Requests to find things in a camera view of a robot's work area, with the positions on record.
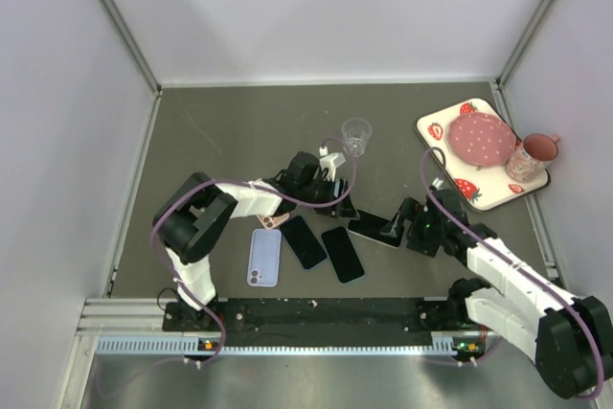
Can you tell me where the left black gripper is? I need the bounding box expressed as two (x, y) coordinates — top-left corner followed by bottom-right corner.
(297, 174), (358, 219)

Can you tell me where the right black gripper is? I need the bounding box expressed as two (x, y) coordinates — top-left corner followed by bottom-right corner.
(382, 196), (446, 257)

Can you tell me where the black phone white edge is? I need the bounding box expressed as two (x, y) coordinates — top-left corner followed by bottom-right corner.
(347, 210), (401, 248)

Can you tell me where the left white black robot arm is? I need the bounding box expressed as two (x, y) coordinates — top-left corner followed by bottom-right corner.
(150, 147), (359, 330)

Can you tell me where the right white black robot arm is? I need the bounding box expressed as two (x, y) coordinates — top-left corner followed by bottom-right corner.
(378, 187), (612, 399)

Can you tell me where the black phone middle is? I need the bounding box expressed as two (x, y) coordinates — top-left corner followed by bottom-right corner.
(321, 226), (365, 284)

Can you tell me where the black phone blue edge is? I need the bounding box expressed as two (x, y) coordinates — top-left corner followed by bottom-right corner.
(280, 216), (328, 271)

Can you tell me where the pink phone case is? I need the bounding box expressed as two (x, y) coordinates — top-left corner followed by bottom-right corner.
(257, 213), (290, 230)

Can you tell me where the lavender phone case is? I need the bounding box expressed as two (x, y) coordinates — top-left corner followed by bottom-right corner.
(246, 229), (282, 287)

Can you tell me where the clear plastic cup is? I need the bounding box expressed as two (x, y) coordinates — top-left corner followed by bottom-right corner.
(341, 118), (373, 157)

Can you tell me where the strawberry pattern tray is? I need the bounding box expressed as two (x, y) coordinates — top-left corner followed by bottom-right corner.
(416, 99), (551, 212)

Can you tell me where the pink polka dot plate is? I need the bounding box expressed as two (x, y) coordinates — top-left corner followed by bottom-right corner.
(447, 112), (516, 168)

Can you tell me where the pink floral mug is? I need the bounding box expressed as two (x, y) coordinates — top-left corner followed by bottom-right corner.
(506, 133), (560, 183)

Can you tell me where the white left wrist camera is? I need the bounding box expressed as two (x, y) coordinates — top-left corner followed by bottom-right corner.
(319, 151), (346, 171)

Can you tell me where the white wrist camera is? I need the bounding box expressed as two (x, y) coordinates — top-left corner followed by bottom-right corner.
(431, 178), (443, 190)
(319, 151), (346, 171)

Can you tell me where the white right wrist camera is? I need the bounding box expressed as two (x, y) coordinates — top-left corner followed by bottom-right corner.
(431, 178), (443, 190)

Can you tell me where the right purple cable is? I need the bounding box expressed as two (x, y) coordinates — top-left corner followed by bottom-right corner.
(420, 146), (602, 401)

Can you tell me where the purple cable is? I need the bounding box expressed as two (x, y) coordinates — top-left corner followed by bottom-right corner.
(95, 137), (359, 398)
(420, 146), (602, 401)

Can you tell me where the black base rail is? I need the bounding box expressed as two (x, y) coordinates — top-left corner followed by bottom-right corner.
(162, 297), (507, 347)

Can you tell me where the grey slotted cable duct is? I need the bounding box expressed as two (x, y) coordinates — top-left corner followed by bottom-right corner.
(95, 331), (483, 357)

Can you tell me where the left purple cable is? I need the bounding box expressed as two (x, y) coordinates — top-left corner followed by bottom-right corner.
(95, 137), (359, 398)

